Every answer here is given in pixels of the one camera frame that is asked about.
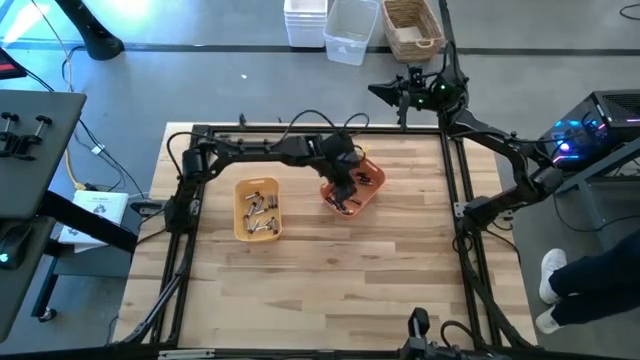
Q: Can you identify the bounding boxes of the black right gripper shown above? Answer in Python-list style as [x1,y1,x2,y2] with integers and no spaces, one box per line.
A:
[367,63,470,132]

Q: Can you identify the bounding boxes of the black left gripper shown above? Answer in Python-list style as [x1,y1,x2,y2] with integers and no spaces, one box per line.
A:
[319,132,367,211]

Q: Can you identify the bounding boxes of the orange plastic bin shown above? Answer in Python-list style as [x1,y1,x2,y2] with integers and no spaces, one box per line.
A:
[319,155,387,217]

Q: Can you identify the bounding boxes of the yellow plastic bin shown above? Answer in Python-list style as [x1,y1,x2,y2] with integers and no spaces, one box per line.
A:
[233,176,284,243]

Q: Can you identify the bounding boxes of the woven wicker basket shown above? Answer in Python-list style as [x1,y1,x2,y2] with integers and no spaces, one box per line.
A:
[381,0,447,64]

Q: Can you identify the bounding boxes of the clear plastic bin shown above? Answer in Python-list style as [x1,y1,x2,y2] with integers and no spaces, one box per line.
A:
[323,0,381,67]

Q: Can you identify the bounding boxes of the white stacked plastic bins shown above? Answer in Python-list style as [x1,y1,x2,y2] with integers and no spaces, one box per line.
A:
[283,0,330,49]

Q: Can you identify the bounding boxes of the black RGB computer tower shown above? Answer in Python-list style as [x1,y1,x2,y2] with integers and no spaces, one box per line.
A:
[539,89,640,174]

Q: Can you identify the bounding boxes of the grey metal side table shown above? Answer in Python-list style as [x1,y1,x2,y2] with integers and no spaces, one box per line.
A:
[549,137,640,251]

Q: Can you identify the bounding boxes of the white booklet box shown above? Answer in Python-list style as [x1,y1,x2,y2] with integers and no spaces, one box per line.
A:
[58,189,130,247]

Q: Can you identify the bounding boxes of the person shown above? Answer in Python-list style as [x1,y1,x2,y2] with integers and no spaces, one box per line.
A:
[534,242,640,335]

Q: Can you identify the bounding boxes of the black stand base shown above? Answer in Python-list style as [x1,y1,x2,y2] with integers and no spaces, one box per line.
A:
[54,0,126,62]

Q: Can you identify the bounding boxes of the dark grey desk top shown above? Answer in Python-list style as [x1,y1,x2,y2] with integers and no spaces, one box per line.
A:
[0,89,89,221]

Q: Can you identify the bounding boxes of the black clamp device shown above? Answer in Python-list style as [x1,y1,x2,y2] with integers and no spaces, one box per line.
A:
[0,111,55,162]

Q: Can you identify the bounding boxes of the black computer mouse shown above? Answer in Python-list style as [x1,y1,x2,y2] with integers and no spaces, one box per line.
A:
[0,222,34,272]

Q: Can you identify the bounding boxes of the black desk top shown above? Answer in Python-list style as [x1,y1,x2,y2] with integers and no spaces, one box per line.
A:
[0,214,57,344]

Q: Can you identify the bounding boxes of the black device red screen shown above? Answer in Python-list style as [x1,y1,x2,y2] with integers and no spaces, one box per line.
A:
[0,45,29,81]

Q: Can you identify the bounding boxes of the silver frame bracket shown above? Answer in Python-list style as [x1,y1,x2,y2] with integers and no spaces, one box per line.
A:
[157,349,216,360]

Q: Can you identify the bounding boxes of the black desk base frame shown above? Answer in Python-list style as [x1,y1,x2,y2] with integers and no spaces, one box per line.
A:
[29,189,140,321]

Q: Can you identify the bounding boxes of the yellow floor cable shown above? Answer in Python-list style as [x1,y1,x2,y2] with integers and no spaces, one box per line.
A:
[29,0,89,191]

